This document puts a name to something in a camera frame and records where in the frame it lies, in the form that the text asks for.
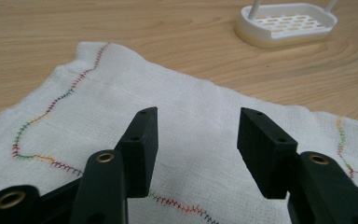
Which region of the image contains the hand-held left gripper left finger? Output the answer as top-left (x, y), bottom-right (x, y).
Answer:
top-left (69, 106), bottom-right (159, 224)

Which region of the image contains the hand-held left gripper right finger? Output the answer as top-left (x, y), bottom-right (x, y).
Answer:
top-left (237, 107), bottom-right (358, 224)

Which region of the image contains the white slotted rack base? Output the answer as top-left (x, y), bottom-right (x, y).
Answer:
top-left (234, 0), bottom-right (339, 49)

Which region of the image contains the white cloth with colourful stitching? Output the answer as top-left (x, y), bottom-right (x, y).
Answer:
top-left (0, 41), bottom-right (358, 224)

